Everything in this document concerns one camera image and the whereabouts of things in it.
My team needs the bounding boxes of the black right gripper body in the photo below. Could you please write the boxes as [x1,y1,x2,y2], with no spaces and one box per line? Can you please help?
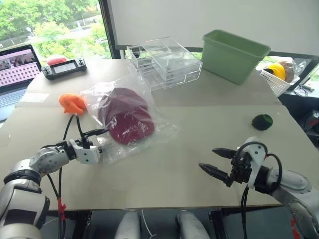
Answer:
[225,148,253,188]

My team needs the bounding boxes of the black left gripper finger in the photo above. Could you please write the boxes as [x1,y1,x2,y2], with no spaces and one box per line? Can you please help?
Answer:
[83,128,110,138]

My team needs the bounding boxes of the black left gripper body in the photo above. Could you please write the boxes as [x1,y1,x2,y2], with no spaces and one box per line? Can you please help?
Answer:
[97,144,105,164]

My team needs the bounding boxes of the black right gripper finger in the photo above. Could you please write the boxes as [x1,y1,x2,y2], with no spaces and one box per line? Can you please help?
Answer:
[212,147,237,159]
[198,163,233,185]

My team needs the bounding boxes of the clear plastic bag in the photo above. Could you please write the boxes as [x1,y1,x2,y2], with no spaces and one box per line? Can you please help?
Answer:
[79,73,180,165]

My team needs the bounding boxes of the dark red round pads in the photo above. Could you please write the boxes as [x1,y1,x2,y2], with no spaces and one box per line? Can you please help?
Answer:
[97,87,156,145]

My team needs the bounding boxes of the orange plush toy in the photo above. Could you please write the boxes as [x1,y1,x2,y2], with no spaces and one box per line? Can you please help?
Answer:
[58,92,88,116]

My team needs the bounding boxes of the black and green ball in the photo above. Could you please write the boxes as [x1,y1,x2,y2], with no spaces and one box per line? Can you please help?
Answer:
[251,113,274,130]

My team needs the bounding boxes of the grey rounded shape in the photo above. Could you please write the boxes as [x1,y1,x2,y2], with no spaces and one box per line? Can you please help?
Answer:
[114,211,142,239]
[175,210,210,239]

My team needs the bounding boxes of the black handheld controller with screen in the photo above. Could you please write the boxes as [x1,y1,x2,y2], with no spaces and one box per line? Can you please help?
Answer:
[40,57,88,81]

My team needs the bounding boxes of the red rounded object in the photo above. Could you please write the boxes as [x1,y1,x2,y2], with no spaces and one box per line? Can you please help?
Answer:
[46,54,68,66]

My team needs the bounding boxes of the red and black device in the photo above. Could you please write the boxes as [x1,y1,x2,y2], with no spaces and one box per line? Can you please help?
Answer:
[304,109,319,137]

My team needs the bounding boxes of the white perforated basket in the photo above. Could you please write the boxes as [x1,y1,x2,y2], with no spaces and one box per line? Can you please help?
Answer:
[259,67,301,97]

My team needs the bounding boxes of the green plastic bin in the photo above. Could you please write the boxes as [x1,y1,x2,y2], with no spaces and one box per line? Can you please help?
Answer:
[200,29,272,86]

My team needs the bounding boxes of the clear acrylic drawer organizer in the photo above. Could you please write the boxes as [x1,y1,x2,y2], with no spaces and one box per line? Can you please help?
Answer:
[126,36,203,92]

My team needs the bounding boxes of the yellow rounded object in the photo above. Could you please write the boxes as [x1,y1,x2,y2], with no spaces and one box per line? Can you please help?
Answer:
[264,62,286,81]

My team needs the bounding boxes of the open laptop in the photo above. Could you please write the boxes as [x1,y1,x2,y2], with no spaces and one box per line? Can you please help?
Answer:
[0,44,43,123]

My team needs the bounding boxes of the brown item in plastic wrap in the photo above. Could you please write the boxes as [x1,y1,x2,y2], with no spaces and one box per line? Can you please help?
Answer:
[277,59,307,83]

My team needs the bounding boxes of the white whiteboard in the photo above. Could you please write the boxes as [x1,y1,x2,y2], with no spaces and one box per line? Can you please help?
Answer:
[106,0,319,57]

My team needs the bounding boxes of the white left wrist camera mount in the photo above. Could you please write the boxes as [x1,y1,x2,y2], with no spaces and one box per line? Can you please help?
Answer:
[68,139,103,165]

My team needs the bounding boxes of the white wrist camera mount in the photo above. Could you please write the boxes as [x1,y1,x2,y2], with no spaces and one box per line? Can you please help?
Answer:
[238,136,269,188]
[68,139,103,165]

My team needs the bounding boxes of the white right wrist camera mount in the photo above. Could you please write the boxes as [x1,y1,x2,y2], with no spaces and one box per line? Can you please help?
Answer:
[238,136,269,188]

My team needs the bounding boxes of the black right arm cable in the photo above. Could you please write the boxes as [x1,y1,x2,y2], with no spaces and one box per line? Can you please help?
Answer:
[234,147,284,239]

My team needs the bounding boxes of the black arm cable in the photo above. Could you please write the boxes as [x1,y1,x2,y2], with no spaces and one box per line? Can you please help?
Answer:
[234,147,284,239]
[45,113,88,239]

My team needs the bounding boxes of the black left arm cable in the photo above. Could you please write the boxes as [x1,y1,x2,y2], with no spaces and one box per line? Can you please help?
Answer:
[45,113,88,239]

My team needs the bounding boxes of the red cable tie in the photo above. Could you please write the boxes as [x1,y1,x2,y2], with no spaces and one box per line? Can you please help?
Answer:
[56,197,67,221]

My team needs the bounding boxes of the red strap on arm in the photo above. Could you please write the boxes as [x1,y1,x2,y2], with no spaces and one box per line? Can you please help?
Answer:
[290,217,300,239]

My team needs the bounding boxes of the thin white string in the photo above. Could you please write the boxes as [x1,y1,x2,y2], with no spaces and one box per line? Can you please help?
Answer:
[140,208,157,239]

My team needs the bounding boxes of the dark window frame post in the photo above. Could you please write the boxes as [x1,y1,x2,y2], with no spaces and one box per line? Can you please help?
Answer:
[98,0,118,60]

